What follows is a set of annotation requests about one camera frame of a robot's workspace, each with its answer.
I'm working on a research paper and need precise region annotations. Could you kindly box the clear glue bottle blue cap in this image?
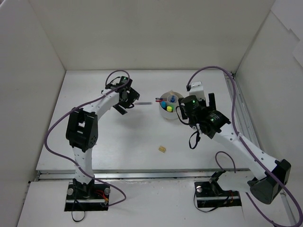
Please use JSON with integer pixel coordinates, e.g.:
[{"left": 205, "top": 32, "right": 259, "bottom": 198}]
[{"left": 169, "top": 95, "right": 176, "bottom": 103}]

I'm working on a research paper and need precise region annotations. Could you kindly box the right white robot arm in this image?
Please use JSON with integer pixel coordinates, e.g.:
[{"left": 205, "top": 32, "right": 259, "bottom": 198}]
[{"left": 178, "top": 95, "right": 291, "bottom": 204}]

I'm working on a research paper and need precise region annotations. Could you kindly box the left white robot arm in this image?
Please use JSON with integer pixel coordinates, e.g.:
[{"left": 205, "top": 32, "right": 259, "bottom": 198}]
[{"left": 66, "top": 77, "right": 140, "bottom": 199}]

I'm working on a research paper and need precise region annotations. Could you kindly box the dark pen in clear sleeve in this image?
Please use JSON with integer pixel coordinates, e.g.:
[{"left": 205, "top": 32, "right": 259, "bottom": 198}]
[{"left": 134, "top": 102, "right": 152, "bottom": 105}]

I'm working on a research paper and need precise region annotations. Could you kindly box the white round divided organizer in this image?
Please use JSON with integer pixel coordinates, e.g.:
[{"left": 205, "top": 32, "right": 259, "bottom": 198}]
[{"left": 156, "top": 90, "right": 183, "bottom": 120}]

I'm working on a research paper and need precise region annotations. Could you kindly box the small wooden clip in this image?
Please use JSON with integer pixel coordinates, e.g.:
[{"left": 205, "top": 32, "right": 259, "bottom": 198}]
[{"left": 159, "top": 146, "right": 166, "bottom": 153}]

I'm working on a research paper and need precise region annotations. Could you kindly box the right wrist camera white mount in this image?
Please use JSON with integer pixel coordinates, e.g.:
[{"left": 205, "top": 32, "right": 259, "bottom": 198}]
[{"left": 187, "top": 81, "right": 205, "bottom": 101}]

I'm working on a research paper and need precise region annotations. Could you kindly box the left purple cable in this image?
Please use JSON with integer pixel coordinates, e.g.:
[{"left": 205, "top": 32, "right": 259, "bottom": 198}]
[{"left": 44, "top": 70, "right": 133, "bottom": 209}]

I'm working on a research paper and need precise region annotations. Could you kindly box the aluminium frame rail right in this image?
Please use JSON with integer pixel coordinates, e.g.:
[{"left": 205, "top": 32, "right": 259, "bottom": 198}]
[{"left": 220, "top": 68, "right": 303, "bottom": 227}]

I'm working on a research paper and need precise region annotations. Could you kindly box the aluminium frame rail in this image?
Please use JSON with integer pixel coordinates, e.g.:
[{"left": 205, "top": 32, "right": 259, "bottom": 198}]
[
  {"left": 35, "top": 168, "right": 269, "bottom": 183},
  {"left": 220, "top": 68, "right": 303, "bottom": 227}
]

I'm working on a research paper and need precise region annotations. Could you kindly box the aluminium frame rail front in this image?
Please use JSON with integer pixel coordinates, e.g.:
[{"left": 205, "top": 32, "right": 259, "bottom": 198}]
[{"left": 35, "top": 168, "right": 269, "bottom": 183}]

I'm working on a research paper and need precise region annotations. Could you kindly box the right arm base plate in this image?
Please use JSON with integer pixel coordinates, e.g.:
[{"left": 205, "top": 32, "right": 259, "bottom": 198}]
[{"left": 193, "top": 181, "right": 242, "bottom": 213}]

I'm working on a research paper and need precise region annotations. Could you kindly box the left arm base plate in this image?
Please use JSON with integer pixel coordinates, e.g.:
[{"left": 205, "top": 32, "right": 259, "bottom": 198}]
[{"left": 64, "top": 183, "right": 111, "bottom": 212}]

